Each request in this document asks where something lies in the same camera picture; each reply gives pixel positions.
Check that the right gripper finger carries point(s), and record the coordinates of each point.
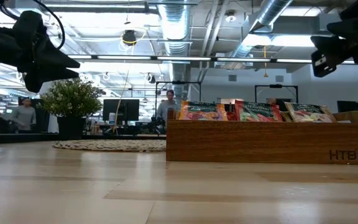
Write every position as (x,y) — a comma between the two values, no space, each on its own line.
(323,64)
(332,45)

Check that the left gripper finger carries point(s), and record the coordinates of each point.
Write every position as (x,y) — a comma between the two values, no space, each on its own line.
(59,59)
(47,77)

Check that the beige vanilla tea packet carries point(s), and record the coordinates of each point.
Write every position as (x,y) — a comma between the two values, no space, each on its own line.
(309,113)

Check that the wooden tea organiser box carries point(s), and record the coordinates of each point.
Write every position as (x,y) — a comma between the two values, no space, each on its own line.
(269,143)

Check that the orange peach tea packet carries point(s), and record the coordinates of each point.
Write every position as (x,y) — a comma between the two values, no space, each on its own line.
(202,112)

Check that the green plant in black pot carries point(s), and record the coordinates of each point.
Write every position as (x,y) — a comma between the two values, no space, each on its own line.
(70,102)

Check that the small black monitor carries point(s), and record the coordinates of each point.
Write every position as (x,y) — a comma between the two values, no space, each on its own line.
(348,107)

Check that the black ceiling device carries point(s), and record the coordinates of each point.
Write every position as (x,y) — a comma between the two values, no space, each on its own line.
(129,37)

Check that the white bottle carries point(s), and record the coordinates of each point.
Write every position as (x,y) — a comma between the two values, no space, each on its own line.
(112,118)

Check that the black computer monitor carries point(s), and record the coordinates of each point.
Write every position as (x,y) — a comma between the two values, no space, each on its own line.
(121,109)

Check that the round woven placemat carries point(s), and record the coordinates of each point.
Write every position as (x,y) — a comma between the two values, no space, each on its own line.
(110,145)

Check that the black room divider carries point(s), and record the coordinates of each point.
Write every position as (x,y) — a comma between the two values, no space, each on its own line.
(230,107)

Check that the black tripod device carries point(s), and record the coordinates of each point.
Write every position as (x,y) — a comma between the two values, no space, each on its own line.
(155,122)

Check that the long ceiling light strip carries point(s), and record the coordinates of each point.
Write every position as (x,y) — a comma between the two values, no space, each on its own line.
(182,58)

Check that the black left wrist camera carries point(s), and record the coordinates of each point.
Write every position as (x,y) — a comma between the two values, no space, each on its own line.
(30,23)

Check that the black aluminium table frame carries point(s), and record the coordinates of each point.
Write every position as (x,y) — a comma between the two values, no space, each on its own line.
(26,137)

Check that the slanted silver ventilation duct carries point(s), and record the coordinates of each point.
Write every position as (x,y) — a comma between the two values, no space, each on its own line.
(269,12)

